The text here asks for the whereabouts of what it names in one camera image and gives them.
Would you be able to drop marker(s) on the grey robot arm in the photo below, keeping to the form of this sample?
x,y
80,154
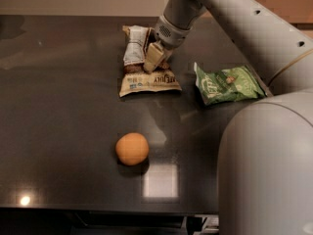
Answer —
x,y
265,158

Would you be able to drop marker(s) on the orange fruit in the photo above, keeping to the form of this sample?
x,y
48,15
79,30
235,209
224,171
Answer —
x,y
132,148

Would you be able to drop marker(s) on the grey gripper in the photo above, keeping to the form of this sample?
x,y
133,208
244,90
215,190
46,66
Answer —
x,y
171,34

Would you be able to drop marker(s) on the green chip bag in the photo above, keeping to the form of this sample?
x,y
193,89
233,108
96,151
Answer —
x,y
230,85

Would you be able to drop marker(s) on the brown chip bag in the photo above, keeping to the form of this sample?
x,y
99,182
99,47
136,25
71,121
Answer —
x,y
135,77

